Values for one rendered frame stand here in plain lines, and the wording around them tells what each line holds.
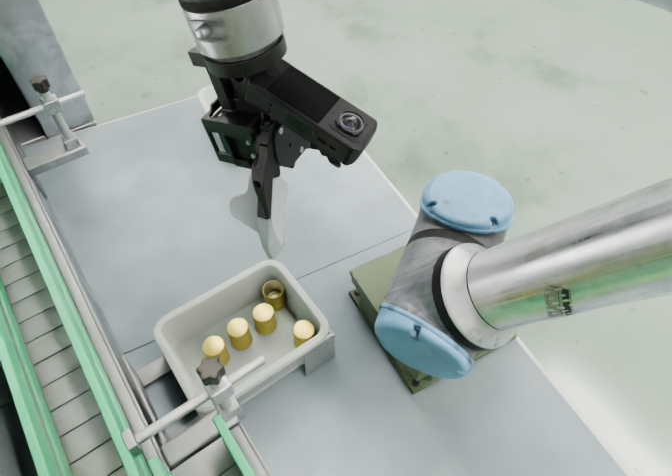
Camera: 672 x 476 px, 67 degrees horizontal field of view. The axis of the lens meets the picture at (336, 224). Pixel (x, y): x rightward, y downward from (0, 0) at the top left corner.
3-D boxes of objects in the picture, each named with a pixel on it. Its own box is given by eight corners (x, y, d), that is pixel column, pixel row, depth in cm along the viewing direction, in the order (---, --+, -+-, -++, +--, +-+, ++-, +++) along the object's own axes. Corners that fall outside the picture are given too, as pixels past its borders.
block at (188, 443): (170, 458, 67) (156, 442, 61) (234, 415, 70) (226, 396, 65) (182, 482, 65) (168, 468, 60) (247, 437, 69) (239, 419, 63)
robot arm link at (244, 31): (289, -29, 41) (230, 20, 36) (302, 26, 44) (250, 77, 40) (218, -30, 44) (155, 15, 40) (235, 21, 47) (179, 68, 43)
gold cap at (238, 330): (246, 326, 84) (242, 313, 81) (256, 342, 82) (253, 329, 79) (226, 337, 83) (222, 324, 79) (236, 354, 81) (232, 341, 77)
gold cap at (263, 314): (270, 312, 86) (267, 298, 82) (280, 328, 84) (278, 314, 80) (251, 323, 84) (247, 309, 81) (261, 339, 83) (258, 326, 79)
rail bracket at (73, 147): (29, 188, 102) (-34, 94, 84) (111, 154, 108) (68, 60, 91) (36, 202, 99) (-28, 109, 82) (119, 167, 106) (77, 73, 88)
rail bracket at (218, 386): (141, 452, 61) (105, 416, 51) (263, 373, 67) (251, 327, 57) (151, 474, 59) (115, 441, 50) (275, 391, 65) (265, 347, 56)
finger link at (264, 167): (274, 211, 52) (282, 125, 50) (288, 215, 51) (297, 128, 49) (244, 218, 48) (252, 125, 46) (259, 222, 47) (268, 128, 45)
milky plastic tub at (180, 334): (161, 350, 83) (146, 324, 76) (279, 281, 91) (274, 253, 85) (211, 440, 74) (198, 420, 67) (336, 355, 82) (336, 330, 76)
